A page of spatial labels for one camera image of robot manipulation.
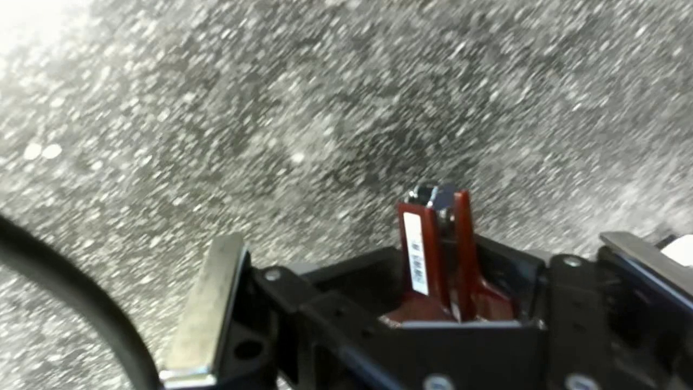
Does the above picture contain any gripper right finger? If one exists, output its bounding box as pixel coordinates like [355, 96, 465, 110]
[546, 229, 693, 390]

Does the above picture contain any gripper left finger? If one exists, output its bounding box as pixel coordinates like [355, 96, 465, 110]
[159, 232, 305, 390]

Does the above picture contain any brown marker with label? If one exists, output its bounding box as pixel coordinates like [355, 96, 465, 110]
[378, 182, 521, 329]

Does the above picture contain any black cable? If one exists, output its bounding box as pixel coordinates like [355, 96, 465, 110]
[0, 212, 165, 390]

